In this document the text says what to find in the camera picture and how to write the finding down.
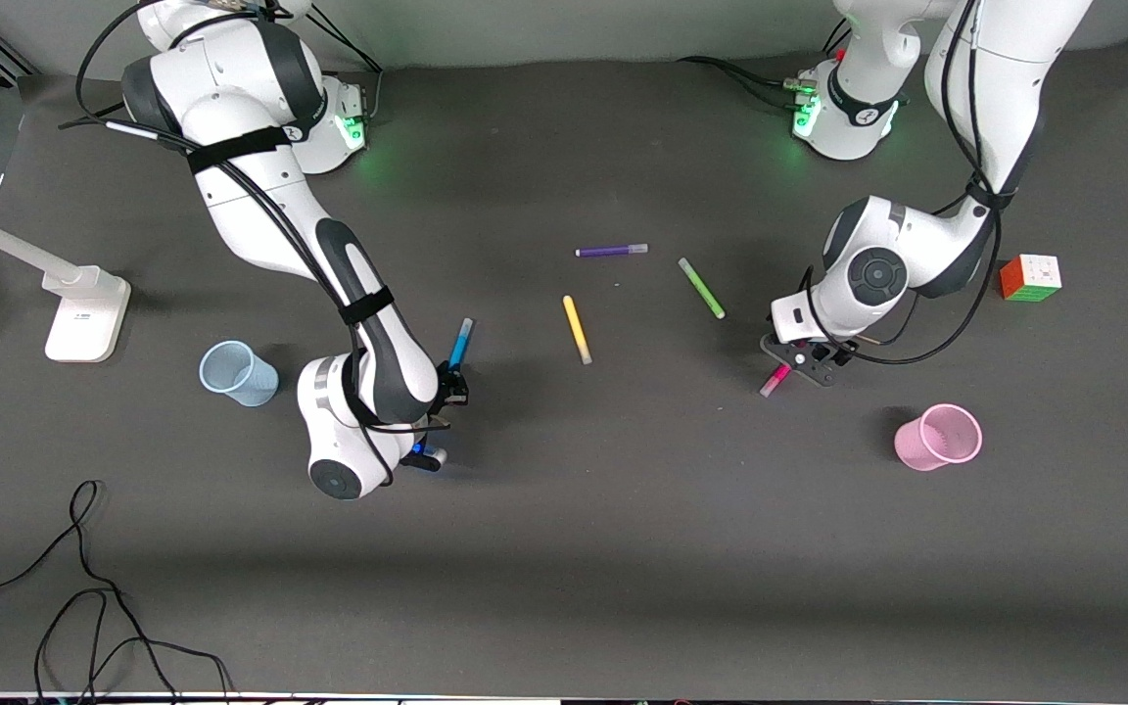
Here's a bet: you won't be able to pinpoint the translucent pink cup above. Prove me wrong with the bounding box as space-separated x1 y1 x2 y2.
894 402 984 472

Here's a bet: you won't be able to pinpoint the green marker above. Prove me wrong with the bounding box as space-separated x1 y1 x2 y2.
678 258 727 320

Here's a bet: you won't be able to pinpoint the yellow marker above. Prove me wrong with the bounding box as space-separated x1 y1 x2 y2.
562 295 593 366

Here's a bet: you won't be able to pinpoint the dark grey table mat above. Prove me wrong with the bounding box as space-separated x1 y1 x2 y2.
0 39 1128 701

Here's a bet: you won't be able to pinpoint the translucent blue cup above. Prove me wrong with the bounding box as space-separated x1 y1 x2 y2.
199 340 280 407

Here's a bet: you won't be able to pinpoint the colourful puzzle cube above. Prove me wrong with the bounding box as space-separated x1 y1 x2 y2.
1000 254 1062 303

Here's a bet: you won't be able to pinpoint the white stand with base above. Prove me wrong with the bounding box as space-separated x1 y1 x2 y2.
0 196 132 363

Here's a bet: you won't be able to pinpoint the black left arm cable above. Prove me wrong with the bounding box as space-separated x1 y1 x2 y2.
799 0 1015 366

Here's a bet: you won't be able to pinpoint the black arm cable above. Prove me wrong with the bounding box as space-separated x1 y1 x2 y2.
799 0 1015 366
60 0 452 486

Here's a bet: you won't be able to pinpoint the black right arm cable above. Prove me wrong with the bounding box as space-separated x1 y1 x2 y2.
60 0 452 486

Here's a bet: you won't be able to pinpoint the black left arm base cables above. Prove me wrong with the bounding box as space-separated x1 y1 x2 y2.
677 20 854 114

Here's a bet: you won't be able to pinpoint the black arm base cables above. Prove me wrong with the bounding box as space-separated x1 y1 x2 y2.
305 5 384 126
677 20 854 114

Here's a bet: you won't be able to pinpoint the black right arm base cables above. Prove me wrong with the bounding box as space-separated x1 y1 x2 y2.
305 5 384 126

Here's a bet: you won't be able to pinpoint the loose black table cable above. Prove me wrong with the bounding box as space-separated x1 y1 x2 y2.
0 480 234 705

